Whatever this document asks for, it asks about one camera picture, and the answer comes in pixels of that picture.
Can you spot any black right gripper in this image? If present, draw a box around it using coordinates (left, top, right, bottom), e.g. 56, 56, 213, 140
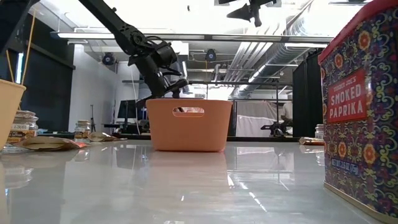
217, 0, 277, 28

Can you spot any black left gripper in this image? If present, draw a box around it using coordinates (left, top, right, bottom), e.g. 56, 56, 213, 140
136, 54, 189, 100

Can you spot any small glass spice jar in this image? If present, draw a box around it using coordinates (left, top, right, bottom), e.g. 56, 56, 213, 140
73, 119, 92, 144
314, 123, 325, 141
6, 110, 40, 144

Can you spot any smoked paprika tin red lid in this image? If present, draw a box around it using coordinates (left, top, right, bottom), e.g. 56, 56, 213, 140
317, 0, 398, 224

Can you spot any long ceiling light fixture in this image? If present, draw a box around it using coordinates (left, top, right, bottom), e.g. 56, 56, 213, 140
51, 30, 335, 44

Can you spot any white ceiling box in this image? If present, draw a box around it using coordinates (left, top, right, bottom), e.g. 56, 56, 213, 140
169, 40, 190, 57

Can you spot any orange plastic bin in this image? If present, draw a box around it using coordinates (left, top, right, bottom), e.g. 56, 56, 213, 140
146, 98, 234, 153

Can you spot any round black ceiling device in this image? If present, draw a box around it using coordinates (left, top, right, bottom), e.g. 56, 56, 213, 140
101, 52, 116, 66
205, 48, 218, 62

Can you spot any background computer monitor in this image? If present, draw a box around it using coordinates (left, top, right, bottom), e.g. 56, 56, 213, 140
117, 99, 138, 131

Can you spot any white hanging sheet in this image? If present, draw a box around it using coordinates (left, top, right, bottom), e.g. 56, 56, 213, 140
235, 100, 282, 138

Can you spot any black curtain room divider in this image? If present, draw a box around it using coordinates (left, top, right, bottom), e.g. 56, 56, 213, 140
292, 48, 324, 138

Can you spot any person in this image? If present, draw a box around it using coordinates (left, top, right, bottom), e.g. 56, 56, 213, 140
279, 101, 294, 124

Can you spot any yellow plastic bin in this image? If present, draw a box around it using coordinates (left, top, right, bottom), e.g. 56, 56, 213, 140
0, 78, 27, 151

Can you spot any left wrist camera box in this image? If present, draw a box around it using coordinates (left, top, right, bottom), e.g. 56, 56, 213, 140
154, 43, 178, 68

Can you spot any ribbed metal air duct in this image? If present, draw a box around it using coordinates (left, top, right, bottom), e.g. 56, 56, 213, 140
231, 17, 315, 98

